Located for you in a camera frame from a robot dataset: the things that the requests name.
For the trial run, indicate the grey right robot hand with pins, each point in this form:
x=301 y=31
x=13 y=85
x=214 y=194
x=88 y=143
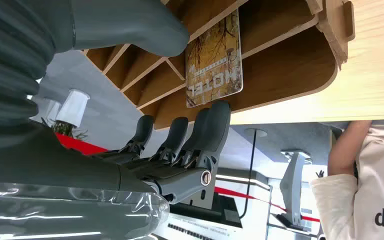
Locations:
x=62 y=165

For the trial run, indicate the clear plastic hand cover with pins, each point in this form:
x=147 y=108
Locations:
x=79 y=212

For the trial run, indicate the yellow hotel card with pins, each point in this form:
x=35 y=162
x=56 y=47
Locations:
x=213 y=59

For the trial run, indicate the wooden card rack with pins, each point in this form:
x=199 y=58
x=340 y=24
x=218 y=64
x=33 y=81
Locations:
x=278 y=66

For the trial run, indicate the person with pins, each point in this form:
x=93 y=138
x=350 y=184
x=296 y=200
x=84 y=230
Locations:
x=380 y=179

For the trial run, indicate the red panel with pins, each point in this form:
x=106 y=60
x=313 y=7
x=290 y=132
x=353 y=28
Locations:
x=79 y=145

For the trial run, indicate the green potted plant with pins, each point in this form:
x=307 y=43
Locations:
x=64 y=129

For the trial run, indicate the small white plant pot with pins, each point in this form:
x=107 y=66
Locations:
x=53 y=111

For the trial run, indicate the large white plant pot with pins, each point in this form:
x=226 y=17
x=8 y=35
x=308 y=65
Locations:
x=73 y=107

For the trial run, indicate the ribbed grey right arm sleeve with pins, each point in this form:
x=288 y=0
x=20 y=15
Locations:
x=6 y=66

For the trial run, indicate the white keyboard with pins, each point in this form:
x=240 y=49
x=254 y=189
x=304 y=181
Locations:
x=192 y=230

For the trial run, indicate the black pole stand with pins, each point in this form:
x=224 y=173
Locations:
x=252 y=165

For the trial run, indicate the grey upright stand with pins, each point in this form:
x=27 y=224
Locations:
x=294 y=185

